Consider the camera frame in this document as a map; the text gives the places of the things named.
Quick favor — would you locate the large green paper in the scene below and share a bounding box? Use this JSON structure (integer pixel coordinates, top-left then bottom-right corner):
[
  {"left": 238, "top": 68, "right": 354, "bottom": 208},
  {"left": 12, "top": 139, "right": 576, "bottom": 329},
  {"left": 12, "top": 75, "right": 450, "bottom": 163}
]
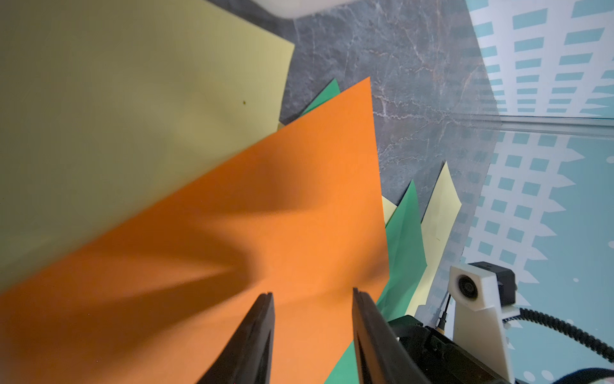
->
[{"left": 323, "top": 179, "right": 428, "bottom": 384}]

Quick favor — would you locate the middle yellow paper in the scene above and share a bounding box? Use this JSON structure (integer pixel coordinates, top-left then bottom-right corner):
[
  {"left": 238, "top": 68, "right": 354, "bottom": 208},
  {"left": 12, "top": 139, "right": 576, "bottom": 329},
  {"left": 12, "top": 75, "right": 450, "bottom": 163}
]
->
[{"left": 382, "top": 196, "right": 398, "bottom": 225}]

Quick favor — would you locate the left yellow paper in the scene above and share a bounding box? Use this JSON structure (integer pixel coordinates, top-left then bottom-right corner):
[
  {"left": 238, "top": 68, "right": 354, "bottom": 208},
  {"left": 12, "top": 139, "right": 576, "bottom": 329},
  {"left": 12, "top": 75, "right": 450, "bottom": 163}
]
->
[{"left": 1, "top": 1, "right": 294, "bottom": 290}]

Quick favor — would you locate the right yellow paper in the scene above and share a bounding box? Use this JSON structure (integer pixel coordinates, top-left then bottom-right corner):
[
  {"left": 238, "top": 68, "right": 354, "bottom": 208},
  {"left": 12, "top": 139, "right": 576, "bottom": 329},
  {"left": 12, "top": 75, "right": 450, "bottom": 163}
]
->
[{"left": 405, "top": 163, "right": 461, "bottom": 315}]

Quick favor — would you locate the yellow paper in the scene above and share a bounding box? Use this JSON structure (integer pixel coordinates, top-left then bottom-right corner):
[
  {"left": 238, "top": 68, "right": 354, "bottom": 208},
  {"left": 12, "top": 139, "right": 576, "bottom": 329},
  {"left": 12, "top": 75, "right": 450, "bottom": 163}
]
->
[
  {"left": 405, "top": 163, "right": 461, "bottom": 315},
  {"left": 1, "top": 1, "right": 294, "bottom": 290},
  {"left": 382, "top": 196, "right": 398, "bottom": 225}
]

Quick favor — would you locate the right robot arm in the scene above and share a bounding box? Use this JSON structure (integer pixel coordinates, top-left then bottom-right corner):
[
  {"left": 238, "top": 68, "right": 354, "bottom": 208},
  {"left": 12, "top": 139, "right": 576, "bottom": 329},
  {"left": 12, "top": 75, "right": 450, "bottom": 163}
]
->
[{"left": 390, "top": 309, "right": 613, "bottom": 383}]

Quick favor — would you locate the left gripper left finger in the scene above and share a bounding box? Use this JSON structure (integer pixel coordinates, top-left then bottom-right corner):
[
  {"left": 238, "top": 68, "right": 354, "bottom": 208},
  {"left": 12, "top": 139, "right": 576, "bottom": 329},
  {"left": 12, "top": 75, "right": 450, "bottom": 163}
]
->
[{"left": 198, "top": 293, "right": 275, "bottom": 384}]

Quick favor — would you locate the white plastic storage box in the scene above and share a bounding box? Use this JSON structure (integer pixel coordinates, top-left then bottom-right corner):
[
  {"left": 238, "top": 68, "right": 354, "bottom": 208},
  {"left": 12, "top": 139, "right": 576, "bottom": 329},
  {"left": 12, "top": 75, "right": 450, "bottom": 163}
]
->
[{"left": 253, "top": 0, "right": 354, "bottom": 19}]

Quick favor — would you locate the small green paper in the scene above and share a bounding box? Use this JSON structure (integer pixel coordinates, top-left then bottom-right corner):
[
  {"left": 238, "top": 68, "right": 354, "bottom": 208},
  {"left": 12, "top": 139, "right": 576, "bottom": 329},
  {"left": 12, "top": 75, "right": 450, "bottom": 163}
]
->
[{"left": 301, "top": 78, "right": 341, "bottom": 116}]

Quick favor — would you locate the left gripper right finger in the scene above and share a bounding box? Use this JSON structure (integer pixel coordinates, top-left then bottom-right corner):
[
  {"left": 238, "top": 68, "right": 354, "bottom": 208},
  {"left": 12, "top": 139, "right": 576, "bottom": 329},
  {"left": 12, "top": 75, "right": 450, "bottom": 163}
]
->
[{"left": 352, "top": 288, "right": 429, "bottom": 383}]

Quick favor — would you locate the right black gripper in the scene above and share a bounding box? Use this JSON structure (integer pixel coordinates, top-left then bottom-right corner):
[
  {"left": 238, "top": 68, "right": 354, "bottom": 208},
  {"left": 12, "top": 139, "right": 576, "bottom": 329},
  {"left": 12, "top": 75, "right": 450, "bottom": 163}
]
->
[{"left": 389, "top": 315, "right": 507, "bottom": 384}]

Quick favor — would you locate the orange paper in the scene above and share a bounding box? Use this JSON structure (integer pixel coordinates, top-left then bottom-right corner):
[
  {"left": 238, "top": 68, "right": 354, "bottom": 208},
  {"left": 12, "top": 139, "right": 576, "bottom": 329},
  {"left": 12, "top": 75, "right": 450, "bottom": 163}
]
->
[{"left": 1, "top": 79, "right": 389, "bottom": 383}]

